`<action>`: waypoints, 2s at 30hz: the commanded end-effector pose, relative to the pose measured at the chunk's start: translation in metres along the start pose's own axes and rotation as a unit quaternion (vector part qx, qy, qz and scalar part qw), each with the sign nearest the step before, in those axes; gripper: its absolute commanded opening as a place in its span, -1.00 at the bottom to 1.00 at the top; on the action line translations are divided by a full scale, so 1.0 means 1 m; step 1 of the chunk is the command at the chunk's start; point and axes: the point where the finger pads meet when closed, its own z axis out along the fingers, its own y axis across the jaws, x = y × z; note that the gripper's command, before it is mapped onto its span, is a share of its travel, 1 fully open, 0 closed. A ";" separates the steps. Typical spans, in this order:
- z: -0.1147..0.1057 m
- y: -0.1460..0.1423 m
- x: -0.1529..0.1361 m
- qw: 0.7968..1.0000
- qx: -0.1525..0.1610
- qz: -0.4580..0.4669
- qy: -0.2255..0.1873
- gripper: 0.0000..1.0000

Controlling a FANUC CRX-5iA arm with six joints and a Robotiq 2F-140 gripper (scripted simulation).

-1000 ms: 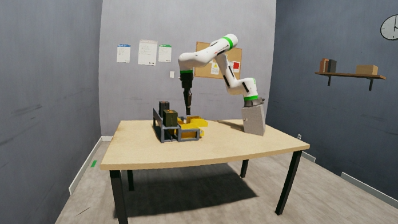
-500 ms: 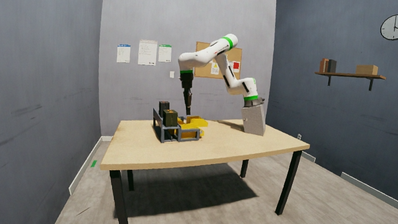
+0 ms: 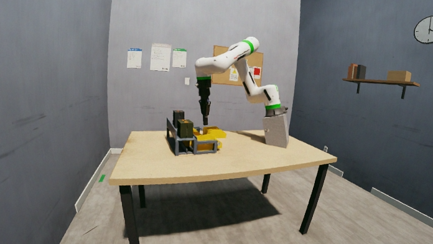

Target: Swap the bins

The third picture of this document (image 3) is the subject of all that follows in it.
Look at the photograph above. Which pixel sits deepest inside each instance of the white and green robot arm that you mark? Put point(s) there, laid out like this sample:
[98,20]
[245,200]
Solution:
[236,55]

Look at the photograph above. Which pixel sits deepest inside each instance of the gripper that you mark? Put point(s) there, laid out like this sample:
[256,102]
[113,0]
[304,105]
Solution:
[204,103]

